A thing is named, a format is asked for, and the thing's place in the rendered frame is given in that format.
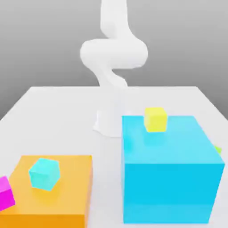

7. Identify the small yellow cube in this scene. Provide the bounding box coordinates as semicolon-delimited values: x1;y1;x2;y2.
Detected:
144;107;168;133

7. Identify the small cyan cube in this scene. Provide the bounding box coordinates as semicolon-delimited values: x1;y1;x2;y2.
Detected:
28;158;61;191

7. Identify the small magenta cube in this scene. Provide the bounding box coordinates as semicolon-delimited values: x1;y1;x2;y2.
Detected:
0;175;16;212

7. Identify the large blue box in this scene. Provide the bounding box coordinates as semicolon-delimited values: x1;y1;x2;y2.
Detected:
121;115;225;224

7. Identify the large orange box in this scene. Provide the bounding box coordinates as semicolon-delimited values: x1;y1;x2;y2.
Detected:
0;155;93;228

